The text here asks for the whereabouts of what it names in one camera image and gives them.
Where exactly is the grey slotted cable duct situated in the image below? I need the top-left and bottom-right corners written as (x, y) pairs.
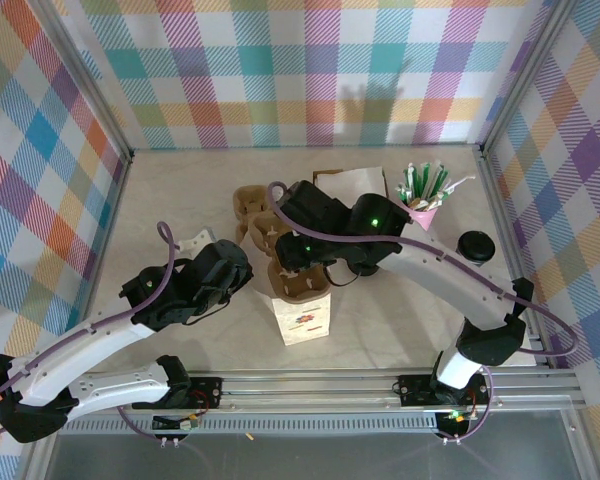
top-left (59, 417), bottom-right (441, 437)

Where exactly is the aluminium side rail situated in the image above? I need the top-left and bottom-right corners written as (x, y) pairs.
top-left (69, 157), bottom-right (134, 351)
top-left (477, 149), bottom-right (551, 369)

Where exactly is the brown cardboard napkin tray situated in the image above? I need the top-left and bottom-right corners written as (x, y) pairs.
top-left (312, 169), bottom-right (349, 189)

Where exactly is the aluminium frame post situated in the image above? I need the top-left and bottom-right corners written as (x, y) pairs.
top-left (29, 0), bottom-right (135, 164)
top-left (477, 0), bottom-right (581, 157)

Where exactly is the small circuit board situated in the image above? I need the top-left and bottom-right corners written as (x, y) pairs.
top-left (152, 413), bottom-right (202, 432)
top-left (437, 409), bottom-right (477, 426)

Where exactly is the white paper gift bag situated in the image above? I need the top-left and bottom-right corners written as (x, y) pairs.
top-left (239, 232), bottom-right (333, 347)

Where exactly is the stack of white napkins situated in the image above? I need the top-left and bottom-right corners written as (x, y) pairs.
top-left (314, 167), bottom-right (386, 201)

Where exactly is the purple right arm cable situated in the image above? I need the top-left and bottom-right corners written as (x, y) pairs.
top-left (267, 179), bottom-right (579, 445)

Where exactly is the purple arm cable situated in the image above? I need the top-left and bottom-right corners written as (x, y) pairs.
top-left (0, 221), bottom-right (181, 445)
top-left (267, 179), bottom-right (579, 445)

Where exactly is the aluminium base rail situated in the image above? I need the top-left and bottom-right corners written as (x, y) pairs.
top-left (69, 369), bottom-right (586, 416)

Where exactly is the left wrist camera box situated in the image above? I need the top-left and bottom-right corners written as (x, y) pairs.
top-left (177, 227), bottom-right (216, 254)

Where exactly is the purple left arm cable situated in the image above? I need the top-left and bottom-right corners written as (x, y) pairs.
top-left (0, 221), bottom-right (181, 445)

